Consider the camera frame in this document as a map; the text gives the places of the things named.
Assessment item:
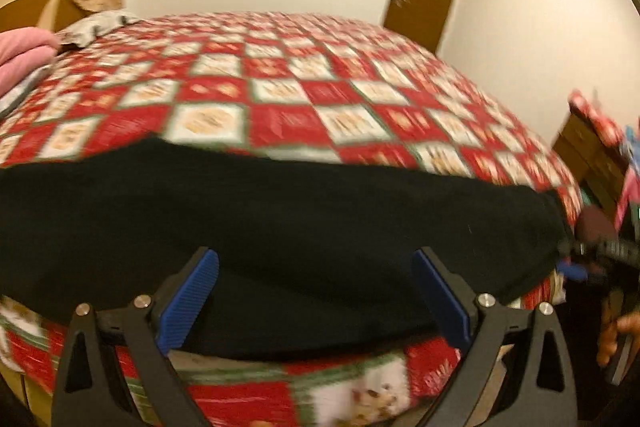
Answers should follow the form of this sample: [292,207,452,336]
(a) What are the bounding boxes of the grey patterned pillow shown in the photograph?
[54,9,143,50]

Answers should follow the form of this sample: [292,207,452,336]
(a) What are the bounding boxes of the red checkered printed bedspread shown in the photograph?
[0,11,586,427]

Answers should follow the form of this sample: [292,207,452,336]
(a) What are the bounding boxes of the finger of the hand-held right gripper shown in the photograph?
[559,238,640,261]
[556,259,608,283]

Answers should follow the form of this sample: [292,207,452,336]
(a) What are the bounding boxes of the black pants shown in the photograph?
[0,138,573,360]

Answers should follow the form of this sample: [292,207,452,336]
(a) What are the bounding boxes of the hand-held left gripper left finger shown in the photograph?
[50,246,221,427]

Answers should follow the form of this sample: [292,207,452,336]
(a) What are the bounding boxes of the person's right hand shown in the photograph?
[596,311,640,369]

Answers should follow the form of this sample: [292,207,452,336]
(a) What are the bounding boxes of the red printed cloth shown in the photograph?
[567,89,627,168]

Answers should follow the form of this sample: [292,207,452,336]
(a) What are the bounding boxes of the brown wooden dresser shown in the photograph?
[550,109,632,223]

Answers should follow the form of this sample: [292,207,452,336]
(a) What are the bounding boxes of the light striped pillow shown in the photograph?
[0,67,48,120]

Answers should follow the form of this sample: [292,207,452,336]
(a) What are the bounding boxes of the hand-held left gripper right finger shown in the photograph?
[411,247,581,427]

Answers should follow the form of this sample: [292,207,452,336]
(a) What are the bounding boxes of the pink cloth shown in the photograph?
[614,122,640,230]

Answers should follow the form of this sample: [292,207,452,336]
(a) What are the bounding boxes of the pink folded blanket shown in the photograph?
[0,27,60,98]

